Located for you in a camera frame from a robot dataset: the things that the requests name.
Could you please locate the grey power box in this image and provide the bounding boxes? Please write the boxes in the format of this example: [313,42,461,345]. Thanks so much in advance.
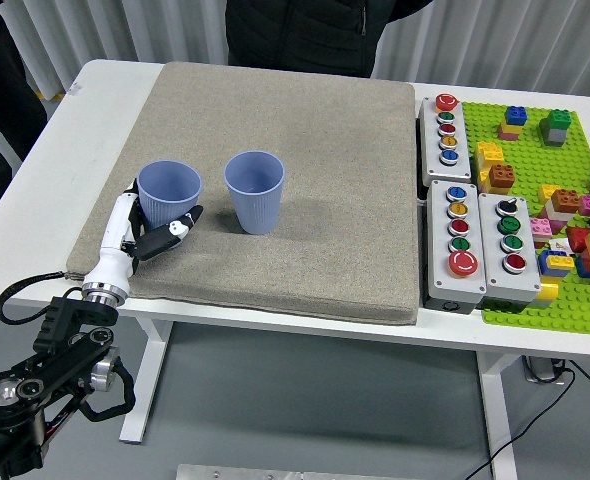
[522,355,569,386]

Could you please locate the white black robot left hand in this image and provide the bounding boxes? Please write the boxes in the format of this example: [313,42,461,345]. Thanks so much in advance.
[82,182,205,297]

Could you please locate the brown toy brick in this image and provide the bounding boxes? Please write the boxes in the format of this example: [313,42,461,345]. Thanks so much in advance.
[487,163,516,194]

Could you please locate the white table leg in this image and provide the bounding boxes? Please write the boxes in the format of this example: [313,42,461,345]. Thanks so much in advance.
[118,317,174,445]
[476,351,525,480]

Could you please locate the brown white brick stack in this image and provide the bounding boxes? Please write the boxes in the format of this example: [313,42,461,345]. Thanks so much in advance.
[548,188,582,221]

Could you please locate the yellow white brick stack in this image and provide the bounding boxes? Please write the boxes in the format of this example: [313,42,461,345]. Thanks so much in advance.
[529,279,560,309]

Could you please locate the grey selector switch button box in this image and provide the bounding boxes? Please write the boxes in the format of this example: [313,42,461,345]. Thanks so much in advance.
[476,192,543,310]

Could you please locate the grey-brown mat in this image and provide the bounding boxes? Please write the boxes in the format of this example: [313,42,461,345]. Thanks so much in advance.
[67,61,421,327]

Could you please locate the green grey brick stack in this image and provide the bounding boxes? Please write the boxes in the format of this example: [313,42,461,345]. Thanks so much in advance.
[538,108,572,147]

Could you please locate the red toy brick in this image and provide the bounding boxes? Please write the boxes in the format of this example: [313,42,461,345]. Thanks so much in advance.
[566,226,590,254]

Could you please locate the blue yellow pink brick stack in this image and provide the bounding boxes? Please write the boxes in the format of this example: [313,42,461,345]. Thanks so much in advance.
[497,105,529,141]

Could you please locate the grey five-button box, small stop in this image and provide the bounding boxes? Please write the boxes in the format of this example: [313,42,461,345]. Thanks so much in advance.
[417,94,473,184]

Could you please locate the blue ribbed cup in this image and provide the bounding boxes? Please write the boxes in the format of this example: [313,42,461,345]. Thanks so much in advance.
[135,159,204,249]
[224,150,286,236]

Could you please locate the pink toy brick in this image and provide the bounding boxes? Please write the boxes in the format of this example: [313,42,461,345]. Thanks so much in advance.
[528,217,554,240]

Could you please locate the person in dark clothes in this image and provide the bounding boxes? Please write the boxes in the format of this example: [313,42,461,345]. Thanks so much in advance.
[0,0,49,231]

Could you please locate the grey five-button box, large stop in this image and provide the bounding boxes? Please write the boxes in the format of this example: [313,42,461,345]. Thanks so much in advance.
[424,180,487,314]

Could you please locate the green brick baseplate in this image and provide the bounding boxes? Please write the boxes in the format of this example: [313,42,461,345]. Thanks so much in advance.
[459,101,590,337]

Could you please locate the white pleated curtain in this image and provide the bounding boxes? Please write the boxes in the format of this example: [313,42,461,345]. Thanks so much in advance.
[0,0,590,96]

